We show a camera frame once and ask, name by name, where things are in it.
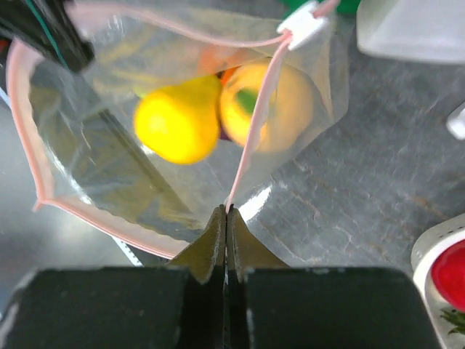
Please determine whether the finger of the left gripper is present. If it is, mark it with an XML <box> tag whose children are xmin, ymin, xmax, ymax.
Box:
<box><xmin>1</xmin><ymin>0</ymin><xmax>94</xmax><ymax>73</ymax></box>

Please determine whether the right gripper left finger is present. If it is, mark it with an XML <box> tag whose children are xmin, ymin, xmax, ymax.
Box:
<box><xmin>1</xmin><ymin>206</ymin><xmax>226</xmax><ymax>348</ymax></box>

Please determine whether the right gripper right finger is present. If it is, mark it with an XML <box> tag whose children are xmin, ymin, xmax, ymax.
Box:
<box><xmin>226</xmin><ymin>209</ymin><xmax>440</xmax><ymax>348</ymax></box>

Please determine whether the clear pink-dotted zip bag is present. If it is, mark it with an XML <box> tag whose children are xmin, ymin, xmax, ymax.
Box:
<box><xmin>1</xmin><ymin>1</ymin><xmax>348</xmax><ymax>258</ymax></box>

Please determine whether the yellow pear toy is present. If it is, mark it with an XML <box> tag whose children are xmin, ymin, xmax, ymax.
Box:
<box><xmin>133</xmin><ymin>75</ymin><xmax>222</xmax><ymax>165</ymax></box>

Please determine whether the orange toy fruit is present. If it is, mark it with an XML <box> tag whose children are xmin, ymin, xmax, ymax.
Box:
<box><xmin>197</xmin><ymin>46</ymin><xmax>246</xmax><ymax>86</ymax></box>

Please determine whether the red apple toy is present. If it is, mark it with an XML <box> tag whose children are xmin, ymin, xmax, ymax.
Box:
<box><xmin>431</xmin><ymin>240</ymin><xmax>464</xmax><ymax>312</ymax></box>

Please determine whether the yellow-orange mango toy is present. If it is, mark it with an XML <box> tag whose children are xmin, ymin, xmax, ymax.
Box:
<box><xmin>219</xmin><ymin>58</ymin><xmax>313</xmax><ymax>153</ymax></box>

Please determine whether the white fruit basket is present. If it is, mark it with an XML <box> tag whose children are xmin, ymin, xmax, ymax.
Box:
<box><xmin>411</xmin><ymin>214</ymin><xmax>464</xmax><ymax>348</ymax></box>

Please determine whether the green t-shirt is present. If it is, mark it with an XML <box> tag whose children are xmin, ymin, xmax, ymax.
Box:
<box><xmin>279</xmin><ymin>0</ymin><xmax>364</xmax><ymax>17</ymax></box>

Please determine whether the silver clothes rack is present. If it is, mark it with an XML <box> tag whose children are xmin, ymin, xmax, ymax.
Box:
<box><xmin>356</xmin><ymin>1</ymin><xmax>464</xmax><ymax>65</ymax></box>

